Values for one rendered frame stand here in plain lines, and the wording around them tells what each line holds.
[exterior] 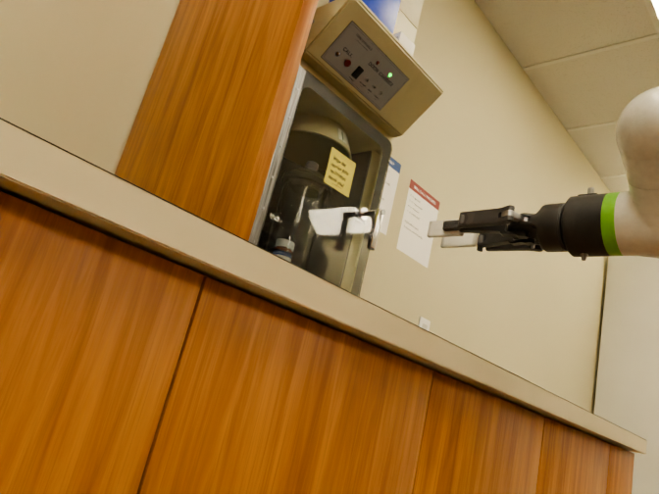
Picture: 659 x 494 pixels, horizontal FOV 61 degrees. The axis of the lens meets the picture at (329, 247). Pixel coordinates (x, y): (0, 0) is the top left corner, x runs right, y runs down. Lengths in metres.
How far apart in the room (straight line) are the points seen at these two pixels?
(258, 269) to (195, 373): 0.12
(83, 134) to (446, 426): 0.93
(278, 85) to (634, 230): 0.56
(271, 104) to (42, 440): 0.59
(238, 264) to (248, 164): 0.33
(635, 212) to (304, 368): 0.49
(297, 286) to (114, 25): 0.93
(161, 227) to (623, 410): 3.47
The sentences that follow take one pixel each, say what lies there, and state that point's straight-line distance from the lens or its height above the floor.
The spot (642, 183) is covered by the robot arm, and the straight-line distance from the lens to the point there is 0.82.
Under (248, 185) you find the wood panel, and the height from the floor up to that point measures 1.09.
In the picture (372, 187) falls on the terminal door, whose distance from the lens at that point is 1.19.
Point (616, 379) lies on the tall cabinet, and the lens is 3.84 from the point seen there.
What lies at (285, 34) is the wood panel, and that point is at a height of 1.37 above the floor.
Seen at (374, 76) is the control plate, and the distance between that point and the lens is 1.17.
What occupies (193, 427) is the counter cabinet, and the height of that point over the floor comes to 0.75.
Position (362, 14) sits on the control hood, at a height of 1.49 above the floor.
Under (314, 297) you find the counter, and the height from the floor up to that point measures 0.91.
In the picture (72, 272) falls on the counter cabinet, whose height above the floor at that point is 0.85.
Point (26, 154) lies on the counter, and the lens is 0.48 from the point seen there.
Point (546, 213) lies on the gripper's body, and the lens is 0.91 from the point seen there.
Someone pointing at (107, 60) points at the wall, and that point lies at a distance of 1.38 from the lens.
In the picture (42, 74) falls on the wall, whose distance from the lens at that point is 1.31.
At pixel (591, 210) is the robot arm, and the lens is 0.87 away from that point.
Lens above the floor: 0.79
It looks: 16 degrees up
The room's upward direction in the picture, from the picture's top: 14 degrees clockwise
